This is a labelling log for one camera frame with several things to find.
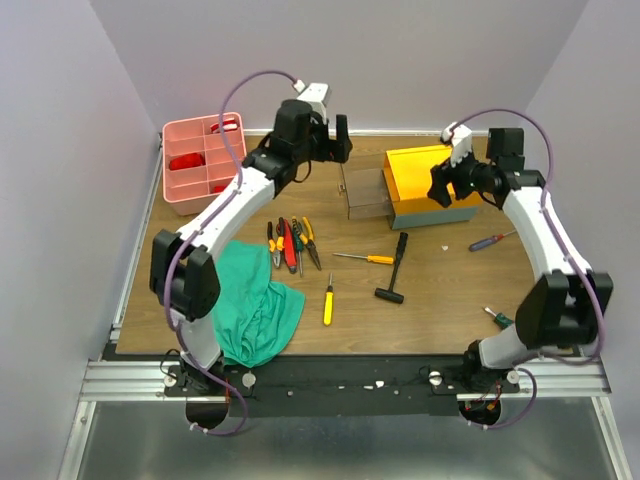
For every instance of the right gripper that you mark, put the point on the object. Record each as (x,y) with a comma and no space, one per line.
(451,175)

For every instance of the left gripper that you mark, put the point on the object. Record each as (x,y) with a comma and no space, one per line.
(330,149)

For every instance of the transparent drawer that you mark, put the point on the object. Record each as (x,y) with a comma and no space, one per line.
(365,192)

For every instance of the yellow needle nose pliers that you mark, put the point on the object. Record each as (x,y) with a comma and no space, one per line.
(309,242)

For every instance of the orange handled screwdriver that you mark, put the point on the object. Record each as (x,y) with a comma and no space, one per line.
(377,259)

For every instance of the black yellow combination pliers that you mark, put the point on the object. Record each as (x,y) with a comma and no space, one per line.
(275,236)

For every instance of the yellow handled screwdriver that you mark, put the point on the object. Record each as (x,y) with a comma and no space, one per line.
(329,303)

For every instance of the small green screwdriver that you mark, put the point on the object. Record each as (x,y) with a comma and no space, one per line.
(500,319)

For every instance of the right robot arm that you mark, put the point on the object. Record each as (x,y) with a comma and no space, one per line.
(566,305)

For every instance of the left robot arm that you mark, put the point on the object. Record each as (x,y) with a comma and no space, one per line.
(183,264)

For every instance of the orange grey drawer box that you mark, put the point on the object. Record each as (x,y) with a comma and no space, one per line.
(407,174)

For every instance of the red white tape roll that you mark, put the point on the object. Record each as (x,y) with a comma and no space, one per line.
(226,125)

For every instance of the red utility knife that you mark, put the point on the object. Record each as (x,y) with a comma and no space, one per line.
(289,250)

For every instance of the pink compartment tray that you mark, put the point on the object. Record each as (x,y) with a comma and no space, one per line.
(188,191)

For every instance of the red cloth in tray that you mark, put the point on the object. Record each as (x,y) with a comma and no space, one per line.
(186,161)

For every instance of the green cloth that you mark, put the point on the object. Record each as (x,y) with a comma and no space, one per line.
(255,317)

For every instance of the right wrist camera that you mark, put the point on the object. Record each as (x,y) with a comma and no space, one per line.
(459,138)

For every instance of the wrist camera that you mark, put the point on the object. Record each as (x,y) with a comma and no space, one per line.
(317,95)
(459,138)

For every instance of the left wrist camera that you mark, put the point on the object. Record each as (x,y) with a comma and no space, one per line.
(317,95)

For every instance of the black T-handle wrench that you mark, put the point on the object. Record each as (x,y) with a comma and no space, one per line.
(389,294)

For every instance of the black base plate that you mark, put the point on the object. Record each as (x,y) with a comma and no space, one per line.
(430,384)

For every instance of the aluminium mounting rail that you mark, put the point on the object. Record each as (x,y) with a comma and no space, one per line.
(140,381)

